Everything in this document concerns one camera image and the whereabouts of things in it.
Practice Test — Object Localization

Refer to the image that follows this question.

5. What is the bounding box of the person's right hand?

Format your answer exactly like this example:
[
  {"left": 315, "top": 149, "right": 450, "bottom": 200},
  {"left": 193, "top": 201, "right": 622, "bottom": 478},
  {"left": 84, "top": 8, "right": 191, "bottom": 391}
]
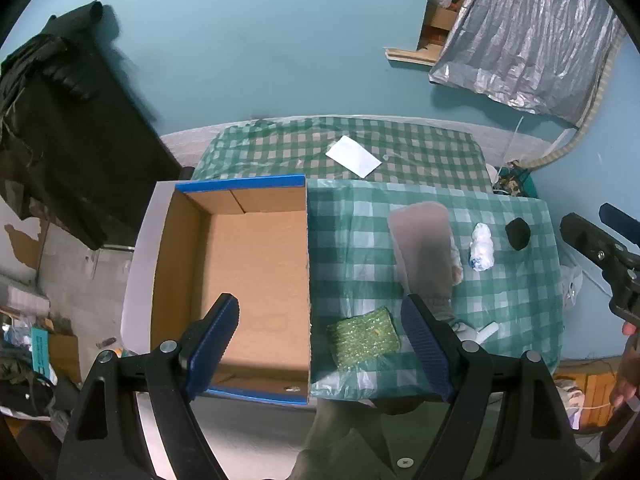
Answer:
[{"left": 610, "top": 321, "right": 640, "bottom": 411}]

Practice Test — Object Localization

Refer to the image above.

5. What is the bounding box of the black soft lump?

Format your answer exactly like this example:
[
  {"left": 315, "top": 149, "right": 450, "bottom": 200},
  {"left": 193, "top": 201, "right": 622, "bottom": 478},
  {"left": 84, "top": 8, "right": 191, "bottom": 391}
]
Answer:
[{"left": 505, "top": 217, "right": 532, "bottom": 251}]

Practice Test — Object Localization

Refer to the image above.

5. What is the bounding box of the teal basket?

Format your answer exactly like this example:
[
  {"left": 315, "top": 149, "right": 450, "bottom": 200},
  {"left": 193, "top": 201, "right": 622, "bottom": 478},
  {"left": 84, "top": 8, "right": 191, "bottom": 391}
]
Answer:
[{"left": 492, "top": 162, "right": 538, "bottom": 198}]

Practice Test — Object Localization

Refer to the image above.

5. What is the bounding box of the brown cardboard box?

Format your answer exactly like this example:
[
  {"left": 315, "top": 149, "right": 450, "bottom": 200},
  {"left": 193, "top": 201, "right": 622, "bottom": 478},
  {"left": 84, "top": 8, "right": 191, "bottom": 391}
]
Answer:
[{"left": 429, "top": 5, "right": 459, "bottom": 32}]

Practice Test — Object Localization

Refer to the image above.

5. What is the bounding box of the pink white plastic bag roll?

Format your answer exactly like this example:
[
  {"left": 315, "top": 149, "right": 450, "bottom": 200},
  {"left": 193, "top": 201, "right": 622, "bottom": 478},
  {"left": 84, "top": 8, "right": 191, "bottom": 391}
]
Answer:
[{"left": 387, "top": 201, "right": 466, "bottom": 321}]

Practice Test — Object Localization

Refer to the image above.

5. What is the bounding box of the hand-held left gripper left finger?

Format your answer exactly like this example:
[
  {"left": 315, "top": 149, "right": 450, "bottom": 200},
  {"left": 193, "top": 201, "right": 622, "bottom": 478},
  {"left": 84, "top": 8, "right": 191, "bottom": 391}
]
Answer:
[{"left": 56, "top": 292, "right": 241, "bottom": 480}]

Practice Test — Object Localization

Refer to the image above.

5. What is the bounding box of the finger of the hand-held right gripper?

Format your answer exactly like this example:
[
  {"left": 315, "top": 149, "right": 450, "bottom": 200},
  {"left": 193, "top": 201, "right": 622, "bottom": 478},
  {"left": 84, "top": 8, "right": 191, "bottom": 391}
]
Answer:
[
  {"left": 560, "top": 212, "right": 640, "bottom": 322},
  {"left": 599, "top": 202, "right": 640, "bottom": 249}
]

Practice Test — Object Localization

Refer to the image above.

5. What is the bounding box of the white paper sheet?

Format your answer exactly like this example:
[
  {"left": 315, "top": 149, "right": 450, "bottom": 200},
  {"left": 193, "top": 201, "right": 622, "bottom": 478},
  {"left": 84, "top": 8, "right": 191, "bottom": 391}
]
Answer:
[{"left": 325, "top": 135, "right": 383, "bottom": 179}]

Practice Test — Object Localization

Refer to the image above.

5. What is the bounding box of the silver tarp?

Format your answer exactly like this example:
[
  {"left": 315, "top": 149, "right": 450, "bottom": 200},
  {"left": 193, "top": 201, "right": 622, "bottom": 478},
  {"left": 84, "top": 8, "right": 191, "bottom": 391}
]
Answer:
[{"left": 429, "top": 0, "right": 623, "bottom": 128}]

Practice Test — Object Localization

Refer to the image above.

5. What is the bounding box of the green scrub sponge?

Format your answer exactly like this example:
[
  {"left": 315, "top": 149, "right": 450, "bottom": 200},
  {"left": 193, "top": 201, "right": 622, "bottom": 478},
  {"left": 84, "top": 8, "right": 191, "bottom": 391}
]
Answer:
[{"left": 326, "top": 306, "right": 402, "bottom": 370}]

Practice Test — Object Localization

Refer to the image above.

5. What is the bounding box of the blue cardboard box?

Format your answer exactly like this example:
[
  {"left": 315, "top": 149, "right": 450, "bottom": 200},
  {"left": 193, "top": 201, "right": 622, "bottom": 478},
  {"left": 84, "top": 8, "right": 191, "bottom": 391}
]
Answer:
[{"left": 150, "top": 174, "right": 312, "bottom": 406}]

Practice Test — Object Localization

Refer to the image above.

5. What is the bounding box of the green white checked plastic tablecloth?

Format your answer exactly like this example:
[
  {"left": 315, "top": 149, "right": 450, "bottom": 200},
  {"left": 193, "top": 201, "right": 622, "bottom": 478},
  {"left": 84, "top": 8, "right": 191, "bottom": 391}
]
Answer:
[{"left": 306, "top": 177, "right": 566, "bottom": 401}]

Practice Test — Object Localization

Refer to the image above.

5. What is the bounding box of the white blue plastic bag wad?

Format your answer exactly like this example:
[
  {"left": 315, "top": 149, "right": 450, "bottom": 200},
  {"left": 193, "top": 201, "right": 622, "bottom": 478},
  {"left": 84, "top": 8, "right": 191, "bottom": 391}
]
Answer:
[{"left": 468, "top": 222, "right": 496, "bottom": 272}]

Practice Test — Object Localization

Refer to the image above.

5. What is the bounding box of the green beige checked tablecloth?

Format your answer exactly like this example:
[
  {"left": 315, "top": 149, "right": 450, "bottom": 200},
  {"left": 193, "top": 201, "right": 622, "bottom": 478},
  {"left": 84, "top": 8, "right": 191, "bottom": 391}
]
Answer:
[{"left": 192, "top": 116, "right": 493, "bottom": 193}]

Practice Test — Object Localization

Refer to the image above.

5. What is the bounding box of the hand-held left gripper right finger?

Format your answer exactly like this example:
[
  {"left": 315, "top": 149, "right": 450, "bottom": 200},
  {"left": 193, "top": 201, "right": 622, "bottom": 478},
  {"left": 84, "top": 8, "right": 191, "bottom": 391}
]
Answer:
[{"left": 400, "top": 294, "right": 583, "bottom": 480}]

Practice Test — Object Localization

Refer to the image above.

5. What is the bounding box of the small white plastic object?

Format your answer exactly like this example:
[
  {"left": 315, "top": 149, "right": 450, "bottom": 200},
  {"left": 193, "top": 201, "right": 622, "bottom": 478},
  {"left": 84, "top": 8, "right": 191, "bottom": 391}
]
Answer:
[{"left": 452, "top": 321, "right": 499, "bottom": 345}]

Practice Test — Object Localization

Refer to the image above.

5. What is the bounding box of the wooden crate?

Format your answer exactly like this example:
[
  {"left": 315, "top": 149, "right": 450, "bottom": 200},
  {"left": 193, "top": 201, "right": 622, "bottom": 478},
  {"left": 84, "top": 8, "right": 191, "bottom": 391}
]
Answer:
[{"left": 555, "top": 360, "right": 626, "bottom": 431}]

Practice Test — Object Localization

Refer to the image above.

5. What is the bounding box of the beige rope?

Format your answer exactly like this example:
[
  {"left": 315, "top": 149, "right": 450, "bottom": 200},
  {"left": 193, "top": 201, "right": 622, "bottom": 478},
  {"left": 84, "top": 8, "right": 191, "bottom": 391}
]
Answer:
[{"left": 530, "top": 45, "right": 617, "bottom": 168}]

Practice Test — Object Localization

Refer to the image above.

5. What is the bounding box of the cardboard strip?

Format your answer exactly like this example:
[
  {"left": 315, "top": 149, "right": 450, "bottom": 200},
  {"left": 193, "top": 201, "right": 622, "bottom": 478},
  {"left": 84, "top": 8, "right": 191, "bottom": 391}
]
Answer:
[{"left": 384, "top": 47, "right": 441, "bottom": 67}]

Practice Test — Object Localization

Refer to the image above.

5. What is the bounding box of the teal carton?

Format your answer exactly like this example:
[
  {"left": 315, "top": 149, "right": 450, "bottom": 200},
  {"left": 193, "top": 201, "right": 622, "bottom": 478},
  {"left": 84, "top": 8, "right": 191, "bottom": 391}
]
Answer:
[{"left": 30, "top": 327, "right": 57, "bottom": 386}]

